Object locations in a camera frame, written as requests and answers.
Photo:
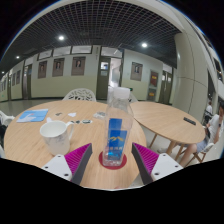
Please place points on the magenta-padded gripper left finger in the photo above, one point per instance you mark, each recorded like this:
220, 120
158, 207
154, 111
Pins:
60, 166

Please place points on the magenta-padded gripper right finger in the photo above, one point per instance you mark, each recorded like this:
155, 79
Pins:
164, 166

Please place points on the clear blue-labelled water bottle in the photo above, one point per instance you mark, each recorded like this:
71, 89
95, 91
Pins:
116, 140

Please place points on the white ceramic mug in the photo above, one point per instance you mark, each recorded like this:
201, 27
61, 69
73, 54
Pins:
55, 140

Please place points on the white chair with wooden legs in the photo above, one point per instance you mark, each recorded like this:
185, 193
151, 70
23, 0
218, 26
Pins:
200, 154

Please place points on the flat round red coaster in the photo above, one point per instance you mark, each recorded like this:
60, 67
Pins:
123, 162

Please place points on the small dark packet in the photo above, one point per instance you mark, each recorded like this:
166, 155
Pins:
76, 122
86, 121

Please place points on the white paper scrap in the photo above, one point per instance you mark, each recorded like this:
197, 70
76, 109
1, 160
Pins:
49, 119
72, 114

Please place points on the round wooden table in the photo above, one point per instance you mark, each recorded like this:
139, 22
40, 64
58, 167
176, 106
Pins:
160, 116

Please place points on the small black flat device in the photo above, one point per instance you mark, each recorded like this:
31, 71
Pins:
189, 121

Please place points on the light blue booklet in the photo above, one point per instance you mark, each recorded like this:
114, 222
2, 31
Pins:
33, 115

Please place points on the person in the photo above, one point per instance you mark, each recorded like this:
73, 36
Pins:
209, 108
213, 126

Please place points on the black bag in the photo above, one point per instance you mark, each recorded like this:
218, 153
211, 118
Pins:
2, 135

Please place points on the white lattice-back chair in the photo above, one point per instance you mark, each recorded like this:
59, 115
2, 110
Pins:
80, 95
133, 98

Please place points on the round ceiling lights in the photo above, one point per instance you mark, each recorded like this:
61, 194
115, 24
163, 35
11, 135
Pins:
61, 38

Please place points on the framed wall portraits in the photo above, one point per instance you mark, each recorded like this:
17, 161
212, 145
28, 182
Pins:
78, 66

